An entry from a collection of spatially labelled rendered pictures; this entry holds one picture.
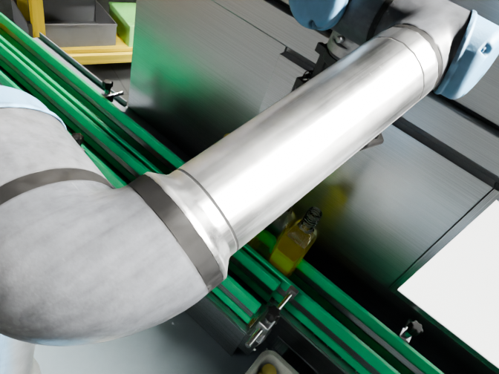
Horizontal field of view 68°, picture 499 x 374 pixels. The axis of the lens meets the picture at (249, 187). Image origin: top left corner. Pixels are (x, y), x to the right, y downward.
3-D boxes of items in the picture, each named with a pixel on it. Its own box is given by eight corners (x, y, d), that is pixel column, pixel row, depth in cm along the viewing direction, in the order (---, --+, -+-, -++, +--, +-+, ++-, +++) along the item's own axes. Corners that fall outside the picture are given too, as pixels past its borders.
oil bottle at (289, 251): (287, 281, 91) (323, 228, 77) (274, 295, 88) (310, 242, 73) (269, 266, 93) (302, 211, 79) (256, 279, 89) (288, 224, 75)
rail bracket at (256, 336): (286, 310, 85) (308, 282, 77) (243, 365, 74) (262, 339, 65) (277, 301, 86) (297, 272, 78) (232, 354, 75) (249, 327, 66)
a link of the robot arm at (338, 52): (396, 41, 53) (361, 43, 49) (380, 69, 56) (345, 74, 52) (359, 16, 57) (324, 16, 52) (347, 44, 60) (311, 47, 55)
